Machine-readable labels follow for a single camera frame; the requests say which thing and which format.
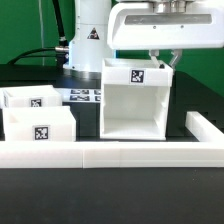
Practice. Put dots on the printed marker sheet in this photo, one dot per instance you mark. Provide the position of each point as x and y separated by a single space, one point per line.
80 95

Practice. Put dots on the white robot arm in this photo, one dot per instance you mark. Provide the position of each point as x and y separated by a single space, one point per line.
89 46

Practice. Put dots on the white L-shaped fence wall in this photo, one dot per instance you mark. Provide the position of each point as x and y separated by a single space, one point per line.
206 151

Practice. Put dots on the white drawer cabinet frame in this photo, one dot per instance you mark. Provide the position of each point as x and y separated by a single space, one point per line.
134 99

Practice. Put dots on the white front drawer box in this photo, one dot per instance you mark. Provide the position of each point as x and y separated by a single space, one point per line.
39 124

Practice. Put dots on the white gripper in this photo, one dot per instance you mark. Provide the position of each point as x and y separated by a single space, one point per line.
166 24

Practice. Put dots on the white rear drawer box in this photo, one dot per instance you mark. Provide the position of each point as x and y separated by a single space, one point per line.
31 96

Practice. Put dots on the white drawer box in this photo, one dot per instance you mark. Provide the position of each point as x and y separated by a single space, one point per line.
39 124
31 96

